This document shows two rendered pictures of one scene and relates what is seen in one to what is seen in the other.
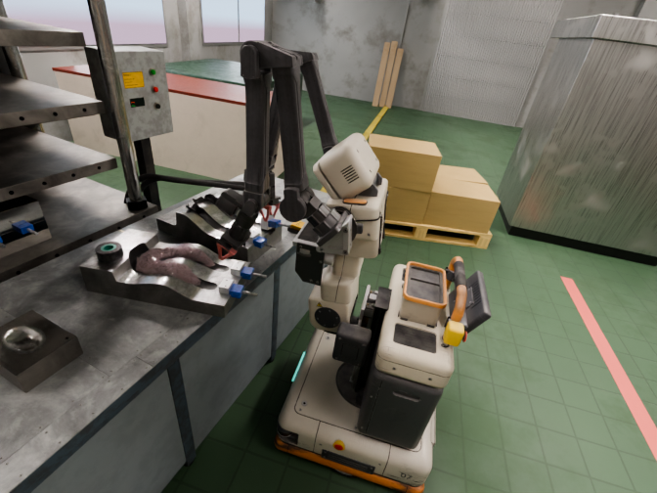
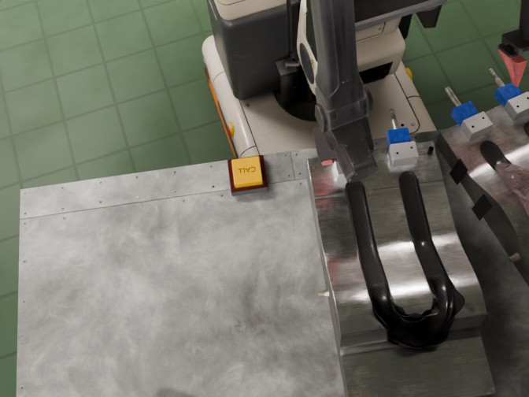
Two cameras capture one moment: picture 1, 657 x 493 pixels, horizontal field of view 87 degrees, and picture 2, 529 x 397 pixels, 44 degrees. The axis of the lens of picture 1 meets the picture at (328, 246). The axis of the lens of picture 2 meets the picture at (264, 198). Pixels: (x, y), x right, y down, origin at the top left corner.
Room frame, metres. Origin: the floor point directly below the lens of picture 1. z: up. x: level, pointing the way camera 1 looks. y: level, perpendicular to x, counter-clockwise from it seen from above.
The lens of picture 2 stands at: (1.70, 0.74, 2.08)
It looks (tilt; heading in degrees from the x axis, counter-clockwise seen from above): 66 degrees down; 247
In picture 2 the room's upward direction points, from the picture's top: 7 degrees counter-clockwise
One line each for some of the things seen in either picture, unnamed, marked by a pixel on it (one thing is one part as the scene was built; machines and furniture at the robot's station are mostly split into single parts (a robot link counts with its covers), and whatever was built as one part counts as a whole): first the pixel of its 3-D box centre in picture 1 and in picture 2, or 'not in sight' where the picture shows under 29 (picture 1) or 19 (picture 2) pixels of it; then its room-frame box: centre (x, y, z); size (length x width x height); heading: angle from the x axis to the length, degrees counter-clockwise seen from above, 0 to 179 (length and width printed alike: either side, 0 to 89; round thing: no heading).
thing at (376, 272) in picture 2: (220, 214); (401, 252); (1.34, 0.49, 0.92); 0.35 x 0.16 x 0.09; 69
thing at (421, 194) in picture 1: (422, 182); not in sight; (3.42, -0.87, 0.42); 1.50 x 1.14 x 0.84; 79
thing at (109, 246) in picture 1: (109, 251); not in sight; (0.95, 0.75, 0.93); 0.08 x 0.08 x 0.04
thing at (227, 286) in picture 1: (239, 291); (506, 91); (0.92, 0.29, 0.85); 0.13 x 0.05 x 0.05; 86
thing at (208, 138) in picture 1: (183, 121); not in sight; (4.32, 1.99, 0.45); 2.65 x 0.85 x 0.90; 79
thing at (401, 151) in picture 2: (262, 243); (397, 135); (1.20, 0.27, 0.89); 0.13 x 0.05 x 0.05; 68
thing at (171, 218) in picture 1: (220, 222); (394, 269); (1.35, 0.50, 0.87); 0.50 x 0.26 x 0.14; 69
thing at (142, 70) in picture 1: (151, 191); not in sight; (1.81, 1.08, 0.73); 0.30 x 0.22 x 1.47; 159
